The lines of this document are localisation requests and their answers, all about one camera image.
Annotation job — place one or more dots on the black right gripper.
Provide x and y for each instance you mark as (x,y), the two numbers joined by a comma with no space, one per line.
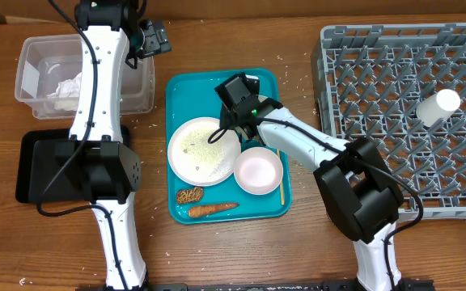
(229,120)

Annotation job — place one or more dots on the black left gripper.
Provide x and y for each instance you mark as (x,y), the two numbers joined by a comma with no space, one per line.
(157,38)

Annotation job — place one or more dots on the pink white bowl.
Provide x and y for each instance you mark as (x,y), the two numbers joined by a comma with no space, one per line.
(258,171)

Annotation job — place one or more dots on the wooden chopstick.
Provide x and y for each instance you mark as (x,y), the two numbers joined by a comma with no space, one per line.
(281,188)

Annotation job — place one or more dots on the white napkin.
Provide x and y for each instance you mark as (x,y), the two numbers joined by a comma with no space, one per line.
(67,94)

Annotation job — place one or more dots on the white cup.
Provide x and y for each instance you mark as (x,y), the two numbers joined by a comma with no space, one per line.
(439,106)

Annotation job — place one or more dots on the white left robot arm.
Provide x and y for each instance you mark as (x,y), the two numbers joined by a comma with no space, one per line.
(94,158)

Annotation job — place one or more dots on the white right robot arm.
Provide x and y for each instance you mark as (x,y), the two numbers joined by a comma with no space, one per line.
(363,199)

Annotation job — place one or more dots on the grey dishwasher rack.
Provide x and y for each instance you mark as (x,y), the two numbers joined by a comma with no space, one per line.
(368,82)

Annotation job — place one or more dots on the teal plastic tray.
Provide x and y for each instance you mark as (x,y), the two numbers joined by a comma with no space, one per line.
(190,96)

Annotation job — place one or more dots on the white dirty plate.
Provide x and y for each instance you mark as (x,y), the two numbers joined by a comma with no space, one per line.
(197,162)

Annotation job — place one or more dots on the clear plastic bin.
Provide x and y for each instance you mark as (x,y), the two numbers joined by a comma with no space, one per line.
(47,61)

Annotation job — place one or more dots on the orange carrot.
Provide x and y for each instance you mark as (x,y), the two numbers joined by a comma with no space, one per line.
(206,210)

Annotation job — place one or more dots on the black bin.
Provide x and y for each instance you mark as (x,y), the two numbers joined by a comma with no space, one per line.
(38,165)

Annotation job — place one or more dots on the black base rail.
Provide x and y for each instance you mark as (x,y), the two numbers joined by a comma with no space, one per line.
(257,287)

